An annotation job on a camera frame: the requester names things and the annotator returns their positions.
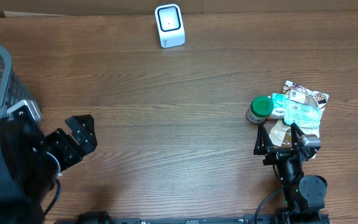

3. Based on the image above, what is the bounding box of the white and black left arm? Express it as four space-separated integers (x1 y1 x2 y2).
0 106 98 223

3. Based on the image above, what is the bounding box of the brown snack pouch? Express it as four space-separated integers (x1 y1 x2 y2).
269 80 329 147

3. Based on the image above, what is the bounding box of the teal Kleenex tissue pack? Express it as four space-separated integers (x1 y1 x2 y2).
268 93 289 119

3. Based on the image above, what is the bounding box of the teal wet wipes pack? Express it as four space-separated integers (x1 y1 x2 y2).
283 101 322 129

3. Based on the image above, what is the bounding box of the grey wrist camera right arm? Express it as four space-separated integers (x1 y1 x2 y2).
296 134 321 161

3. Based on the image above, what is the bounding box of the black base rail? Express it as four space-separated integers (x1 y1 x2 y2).
54 212 277 224

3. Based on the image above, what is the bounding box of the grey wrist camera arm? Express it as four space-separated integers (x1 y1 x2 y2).
7 100 43 125
296 134 321 161

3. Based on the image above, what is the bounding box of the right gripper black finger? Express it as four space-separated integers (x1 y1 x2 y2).
254 124 274 156
290 123 304 145

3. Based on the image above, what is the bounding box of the white barcode scanner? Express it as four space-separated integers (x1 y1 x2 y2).
155 4 186 49

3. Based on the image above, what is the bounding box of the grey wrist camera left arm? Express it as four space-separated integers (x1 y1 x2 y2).
7 100 43 125

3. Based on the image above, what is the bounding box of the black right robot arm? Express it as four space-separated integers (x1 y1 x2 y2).
253 123 330 224

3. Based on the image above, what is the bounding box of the green lid jar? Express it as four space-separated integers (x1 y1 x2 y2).
246 96 273 124

